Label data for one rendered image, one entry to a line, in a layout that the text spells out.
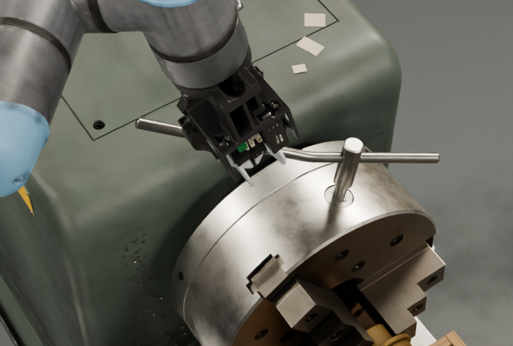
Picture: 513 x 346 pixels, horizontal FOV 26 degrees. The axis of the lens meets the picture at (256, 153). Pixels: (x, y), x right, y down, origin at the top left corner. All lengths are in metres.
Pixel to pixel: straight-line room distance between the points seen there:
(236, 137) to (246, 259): 0.33
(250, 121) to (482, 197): 1.92
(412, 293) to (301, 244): 0.19
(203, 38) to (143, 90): 0.49
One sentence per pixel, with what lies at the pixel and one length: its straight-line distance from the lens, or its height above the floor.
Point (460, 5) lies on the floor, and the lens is 3.24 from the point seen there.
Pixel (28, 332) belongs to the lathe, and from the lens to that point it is 1.99.
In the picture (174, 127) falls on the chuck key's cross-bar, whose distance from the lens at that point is 1.14.
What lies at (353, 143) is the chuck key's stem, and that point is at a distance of 1.19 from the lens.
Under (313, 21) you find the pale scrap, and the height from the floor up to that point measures 1.26.
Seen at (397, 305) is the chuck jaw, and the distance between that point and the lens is 1.33.
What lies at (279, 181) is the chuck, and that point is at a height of 1.24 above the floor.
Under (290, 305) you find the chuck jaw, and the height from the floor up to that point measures 1.19.
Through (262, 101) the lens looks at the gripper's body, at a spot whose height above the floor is 1.53.
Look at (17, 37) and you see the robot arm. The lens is 0.79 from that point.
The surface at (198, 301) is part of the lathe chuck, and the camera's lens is 1.30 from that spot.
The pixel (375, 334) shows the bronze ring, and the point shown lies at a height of 1.11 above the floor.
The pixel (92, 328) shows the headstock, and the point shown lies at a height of 1.03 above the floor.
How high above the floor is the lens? 2.26
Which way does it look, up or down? 53 degrees down
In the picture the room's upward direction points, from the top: straight up
